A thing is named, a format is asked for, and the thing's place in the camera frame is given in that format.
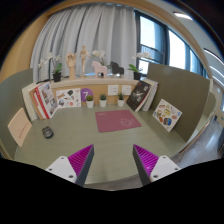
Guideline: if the white wall socket left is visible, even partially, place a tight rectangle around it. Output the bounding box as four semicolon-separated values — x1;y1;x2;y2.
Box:
108;85;118;96

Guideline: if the small potted plant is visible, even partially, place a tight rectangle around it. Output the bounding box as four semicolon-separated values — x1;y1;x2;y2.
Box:
99;94;107;107
118;93;125;107
86;95;94;108

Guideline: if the white book stack right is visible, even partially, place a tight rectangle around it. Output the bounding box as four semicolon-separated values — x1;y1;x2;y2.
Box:
142;78;158;111

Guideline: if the black book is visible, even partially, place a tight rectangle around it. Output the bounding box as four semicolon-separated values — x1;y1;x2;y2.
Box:
126;81;151;112

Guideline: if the colourful sticker board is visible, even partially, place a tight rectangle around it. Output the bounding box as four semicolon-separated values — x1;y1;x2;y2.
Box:
153;99;182;132

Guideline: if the illustrated white card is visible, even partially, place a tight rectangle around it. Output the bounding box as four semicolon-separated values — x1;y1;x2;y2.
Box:
56;88;81;108

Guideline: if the white orchid black pot right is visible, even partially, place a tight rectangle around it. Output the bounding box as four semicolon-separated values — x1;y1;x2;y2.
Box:
128;51;151;80

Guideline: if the dark grey computer mouse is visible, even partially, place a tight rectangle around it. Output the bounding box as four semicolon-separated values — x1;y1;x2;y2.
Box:
42;126;54;138

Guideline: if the purple number seven sign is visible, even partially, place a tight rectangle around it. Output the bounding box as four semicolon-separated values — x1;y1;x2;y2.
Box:
81;88;93;103

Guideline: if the grey curtain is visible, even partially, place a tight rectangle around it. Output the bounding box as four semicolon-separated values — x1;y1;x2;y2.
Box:
30;3;137;82

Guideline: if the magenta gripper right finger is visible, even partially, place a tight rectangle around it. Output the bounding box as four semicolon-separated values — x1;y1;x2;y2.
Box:
133;144;180;186

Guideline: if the pink mouse pad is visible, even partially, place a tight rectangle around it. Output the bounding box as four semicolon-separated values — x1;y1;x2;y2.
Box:
95;110;141;133

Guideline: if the beige wooden card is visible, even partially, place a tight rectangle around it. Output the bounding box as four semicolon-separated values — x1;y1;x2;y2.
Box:
8;108;32;146

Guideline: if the wooden mannequin figure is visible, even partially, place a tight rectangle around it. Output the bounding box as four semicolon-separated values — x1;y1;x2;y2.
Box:
80;45;90;76

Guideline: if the wooden hand model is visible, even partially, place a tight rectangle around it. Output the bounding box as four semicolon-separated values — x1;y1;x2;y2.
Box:
66;53;76;80

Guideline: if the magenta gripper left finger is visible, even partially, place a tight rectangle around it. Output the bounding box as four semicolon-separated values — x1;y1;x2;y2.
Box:
46;144;94;187

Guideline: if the black wooden horse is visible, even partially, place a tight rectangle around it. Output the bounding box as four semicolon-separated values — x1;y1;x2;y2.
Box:
110;61;124;74

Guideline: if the small potted plant right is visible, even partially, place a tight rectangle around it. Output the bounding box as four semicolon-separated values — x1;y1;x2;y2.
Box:
118;93;125;107

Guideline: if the white orchid black pot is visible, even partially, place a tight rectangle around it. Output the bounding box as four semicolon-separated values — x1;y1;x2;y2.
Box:
38;52;62;82
128;51;151;80

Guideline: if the white wall socket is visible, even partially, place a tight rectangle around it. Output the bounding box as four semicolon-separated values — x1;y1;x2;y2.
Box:
108;85;118;96
122;85;132;95

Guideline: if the pink wooden horse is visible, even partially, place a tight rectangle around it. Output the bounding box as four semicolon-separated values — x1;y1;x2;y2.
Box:
92;61;107;78

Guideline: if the small potted plant left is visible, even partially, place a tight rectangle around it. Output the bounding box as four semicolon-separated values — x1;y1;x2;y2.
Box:
86;95;94;108

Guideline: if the white wall socket right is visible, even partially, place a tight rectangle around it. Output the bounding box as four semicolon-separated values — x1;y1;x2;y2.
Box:
122;85;132;95

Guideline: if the small potted plant middle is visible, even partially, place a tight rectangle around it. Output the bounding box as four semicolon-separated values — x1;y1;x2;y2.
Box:
99;94;107;107

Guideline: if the white orchid black pot left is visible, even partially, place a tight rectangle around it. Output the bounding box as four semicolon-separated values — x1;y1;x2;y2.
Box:
38;52;62;82

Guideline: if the white orchid behind horse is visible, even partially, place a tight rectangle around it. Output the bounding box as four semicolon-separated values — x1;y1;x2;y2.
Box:
92;50;106;66

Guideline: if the red white book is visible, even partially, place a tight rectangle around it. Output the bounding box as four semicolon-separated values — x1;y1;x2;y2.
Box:
35;82;58;119

